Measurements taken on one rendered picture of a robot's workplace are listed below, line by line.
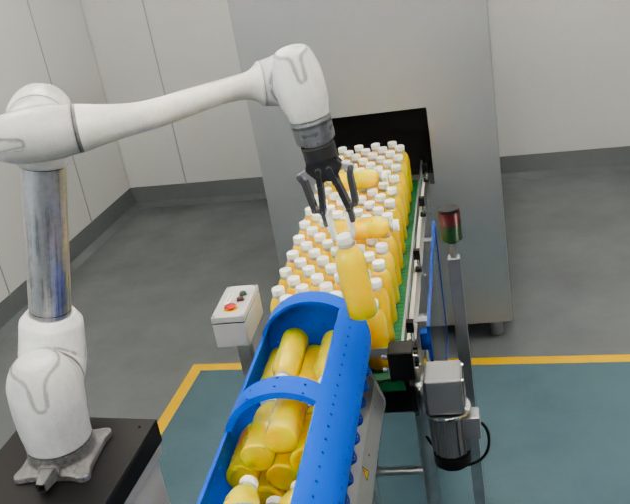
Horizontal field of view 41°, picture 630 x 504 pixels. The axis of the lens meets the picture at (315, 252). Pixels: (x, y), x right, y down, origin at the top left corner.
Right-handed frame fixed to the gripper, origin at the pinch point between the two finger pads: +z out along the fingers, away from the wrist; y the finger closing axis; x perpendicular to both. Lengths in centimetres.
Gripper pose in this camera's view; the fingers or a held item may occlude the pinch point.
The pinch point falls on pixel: (340, 224)
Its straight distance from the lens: 193.6
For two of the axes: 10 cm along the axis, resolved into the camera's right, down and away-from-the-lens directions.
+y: 9.5, -1.7, -2.8
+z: 2.7, 8.8, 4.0
